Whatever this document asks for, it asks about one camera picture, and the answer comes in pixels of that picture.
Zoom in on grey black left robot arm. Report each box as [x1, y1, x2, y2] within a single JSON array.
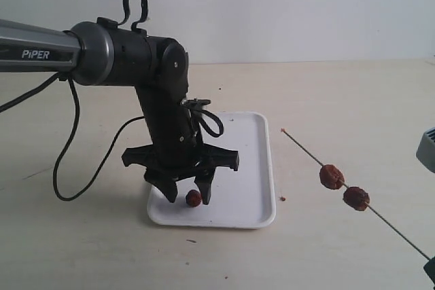
[[1, 18, 239, 204]]

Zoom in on brown date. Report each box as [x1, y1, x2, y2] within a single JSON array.
[[319, 164, 345, 190], [185, 189, 203, 207], [343, 187, 370, 211]]

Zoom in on white plastic tray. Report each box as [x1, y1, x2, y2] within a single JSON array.
[[147, 111, 276, 229]]

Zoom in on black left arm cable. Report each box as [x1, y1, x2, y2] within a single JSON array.
[[0, 0, 225, 202]]

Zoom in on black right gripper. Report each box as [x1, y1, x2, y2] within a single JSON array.
[[423, 257, 435, 283]]

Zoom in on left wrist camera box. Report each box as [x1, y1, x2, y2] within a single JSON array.
[[181, 98, 211, 110]]

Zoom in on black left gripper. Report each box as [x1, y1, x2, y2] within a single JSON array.
[[122, 144, 239, 205]]

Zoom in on thin metal skewer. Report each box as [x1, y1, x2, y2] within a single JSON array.
[[280, 128, 431, 261]]

